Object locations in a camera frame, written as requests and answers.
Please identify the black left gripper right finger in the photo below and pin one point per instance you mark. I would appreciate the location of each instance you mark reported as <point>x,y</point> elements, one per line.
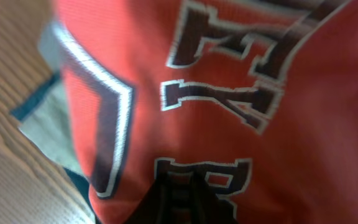
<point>205,207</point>

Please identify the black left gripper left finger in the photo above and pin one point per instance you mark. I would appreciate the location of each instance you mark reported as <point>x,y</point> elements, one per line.
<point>155,207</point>

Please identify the red orange t-shirt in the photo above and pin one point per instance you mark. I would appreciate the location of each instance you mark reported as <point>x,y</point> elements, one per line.
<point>259,98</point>

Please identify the navy blue folded garment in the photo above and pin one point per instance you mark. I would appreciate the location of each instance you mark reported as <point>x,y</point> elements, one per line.
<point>80,182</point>

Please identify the khaki folded garment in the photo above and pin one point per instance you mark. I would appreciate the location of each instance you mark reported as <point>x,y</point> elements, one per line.
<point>47,125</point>

